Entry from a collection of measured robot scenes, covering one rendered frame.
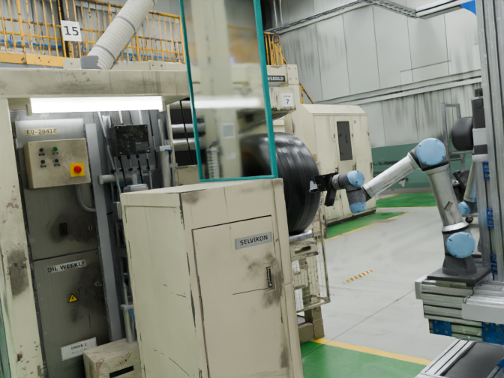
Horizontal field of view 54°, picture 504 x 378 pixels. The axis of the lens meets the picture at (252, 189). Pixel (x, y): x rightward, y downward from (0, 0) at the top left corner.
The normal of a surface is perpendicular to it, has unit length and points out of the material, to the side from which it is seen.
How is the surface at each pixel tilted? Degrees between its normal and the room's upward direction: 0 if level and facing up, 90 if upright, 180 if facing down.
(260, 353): 90
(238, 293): 90
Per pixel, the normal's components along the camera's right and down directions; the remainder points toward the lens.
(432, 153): -0.33, -0.04
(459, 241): -0.25, 0.21
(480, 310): -0.67, 0.11
